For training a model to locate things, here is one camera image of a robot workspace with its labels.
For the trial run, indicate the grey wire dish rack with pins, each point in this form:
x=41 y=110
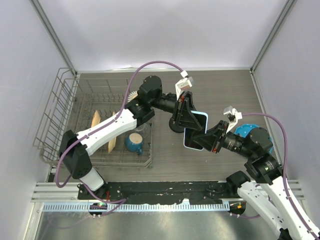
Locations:
x=71 y=105

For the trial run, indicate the blue polka dot plate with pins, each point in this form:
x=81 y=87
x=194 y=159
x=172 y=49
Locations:
x=245 y=129

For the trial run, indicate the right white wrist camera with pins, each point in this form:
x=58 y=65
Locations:
x=233 y=116

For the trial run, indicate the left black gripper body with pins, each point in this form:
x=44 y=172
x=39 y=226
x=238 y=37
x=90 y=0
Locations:
x=180 y=101

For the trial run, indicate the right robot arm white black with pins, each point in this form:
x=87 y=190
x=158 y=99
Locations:
x=264 y=185

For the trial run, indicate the clear glass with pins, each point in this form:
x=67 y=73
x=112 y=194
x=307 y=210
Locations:
x=143 y=130

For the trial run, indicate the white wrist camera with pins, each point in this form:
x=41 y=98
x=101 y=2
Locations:
x=233 y=116
x=183 y=84

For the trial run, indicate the blue mug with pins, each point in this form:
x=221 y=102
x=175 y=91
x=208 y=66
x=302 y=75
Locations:
x=134 y=143

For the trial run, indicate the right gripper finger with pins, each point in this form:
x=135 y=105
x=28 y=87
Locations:
x=207 y=141
x=216 y=130

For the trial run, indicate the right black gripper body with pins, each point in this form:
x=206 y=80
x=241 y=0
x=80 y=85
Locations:
x=219 y=139

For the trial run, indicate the black phone stand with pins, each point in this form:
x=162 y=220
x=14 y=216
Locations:
x=176 y=127

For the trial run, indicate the right beige plate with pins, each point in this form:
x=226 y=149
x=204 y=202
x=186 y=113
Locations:
x=111 y=145

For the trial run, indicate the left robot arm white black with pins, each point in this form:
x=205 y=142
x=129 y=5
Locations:
x=76 y=148

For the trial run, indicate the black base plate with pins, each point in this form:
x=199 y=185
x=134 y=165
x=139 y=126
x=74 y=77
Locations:
x=168 y=192

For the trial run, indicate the phone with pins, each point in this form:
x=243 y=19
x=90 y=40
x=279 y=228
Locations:
x=202 y=118

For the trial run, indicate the beige plate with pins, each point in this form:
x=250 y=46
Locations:
x=111 y=145
x=96 y=119

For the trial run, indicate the white ribbed cup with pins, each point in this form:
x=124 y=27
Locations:
x=132 y=95

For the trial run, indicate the left beige plate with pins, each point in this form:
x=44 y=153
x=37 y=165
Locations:
x=96 y=119

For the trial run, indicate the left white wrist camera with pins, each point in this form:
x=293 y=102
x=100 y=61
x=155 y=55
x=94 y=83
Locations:
x=183 y=84

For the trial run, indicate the white slotted cable duct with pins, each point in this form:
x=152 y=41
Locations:
x=95 y=207

